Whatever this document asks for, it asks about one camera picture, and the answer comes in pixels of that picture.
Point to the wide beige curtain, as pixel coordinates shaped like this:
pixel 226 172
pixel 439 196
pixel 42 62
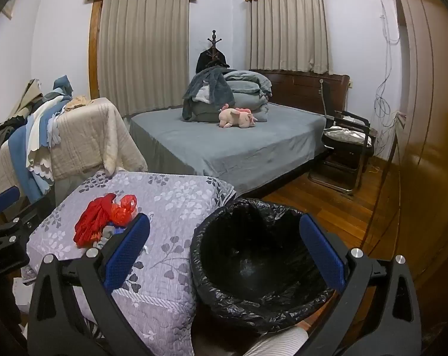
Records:
pixel 142 52

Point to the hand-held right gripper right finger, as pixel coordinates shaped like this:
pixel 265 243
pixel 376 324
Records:
pixel 322 248

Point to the black jacket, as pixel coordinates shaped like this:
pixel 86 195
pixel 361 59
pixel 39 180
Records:
pixel 203 61

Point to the white scalloped cloth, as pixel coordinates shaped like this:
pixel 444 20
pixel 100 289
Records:
pixel 42 155

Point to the dark grey cloth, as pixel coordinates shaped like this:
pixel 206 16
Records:
pixel 3 135

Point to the white seat cushion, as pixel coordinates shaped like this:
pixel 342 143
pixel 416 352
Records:
pixel 342 133

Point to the wooden coat rack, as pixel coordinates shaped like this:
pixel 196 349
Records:
pixel 212 44

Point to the peach cloth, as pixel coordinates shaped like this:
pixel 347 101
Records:
pixel 77 102

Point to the pink plush toy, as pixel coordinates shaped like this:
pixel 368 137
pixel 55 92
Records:
pixel 231 117

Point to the pile of grey duvets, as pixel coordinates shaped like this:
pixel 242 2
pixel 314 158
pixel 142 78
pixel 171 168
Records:
pixel 246 81

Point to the person's striped trouser leg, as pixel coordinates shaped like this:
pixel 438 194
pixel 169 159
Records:
pixel 279 345

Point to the white cardboard box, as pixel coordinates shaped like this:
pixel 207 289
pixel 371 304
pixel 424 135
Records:
pixel 23 293

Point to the khaki cloth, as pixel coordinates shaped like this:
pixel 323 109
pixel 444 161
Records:
pixel 25 98

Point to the blue-grey folded cloth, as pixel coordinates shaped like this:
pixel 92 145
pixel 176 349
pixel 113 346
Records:
pixel 62 83

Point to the beige quilt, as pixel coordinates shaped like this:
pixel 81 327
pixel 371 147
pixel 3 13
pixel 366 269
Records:
pixel 94 133

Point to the grey floral quilt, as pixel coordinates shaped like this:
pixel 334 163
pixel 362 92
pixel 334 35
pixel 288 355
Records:
pixel 172 200

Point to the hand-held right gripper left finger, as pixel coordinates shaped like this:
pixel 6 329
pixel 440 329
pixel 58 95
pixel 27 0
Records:
pixel 129 244

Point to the dark wooden headboard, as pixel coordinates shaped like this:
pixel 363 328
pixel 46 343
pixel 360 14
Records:
pixel 302 85

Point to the blue cloth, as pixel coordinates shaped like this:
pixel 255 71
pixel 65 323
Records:
pixel 18 155

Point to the black metal chair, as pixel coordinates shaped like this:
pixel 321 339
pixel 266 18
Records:
pixel 335 149

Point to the bed with grey sheet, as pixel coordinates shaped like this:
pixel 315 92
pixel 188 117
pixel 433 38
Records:
pixel 227 148

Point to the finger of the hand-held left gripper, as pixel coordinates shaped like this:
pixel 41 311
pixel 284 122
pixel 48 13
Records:
pixel 3 197
pixel 9 235

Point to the framed wall picture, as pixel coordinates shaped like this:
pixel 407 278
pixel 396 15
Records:
pixel 12 5

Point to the wooden window frame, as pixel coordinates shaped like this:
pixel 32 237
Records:
pixel 94 44

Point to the wooden wardrobe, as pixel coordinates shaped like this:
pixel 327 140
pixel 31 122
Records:
pixel 424 118

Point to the red plastic bag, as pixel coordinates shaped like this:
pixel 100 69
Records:
pixel 124 209

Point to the trash bin with black bag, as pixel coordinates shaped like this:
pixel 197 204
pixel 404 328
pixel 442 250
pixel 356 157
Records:
pixel 246 252

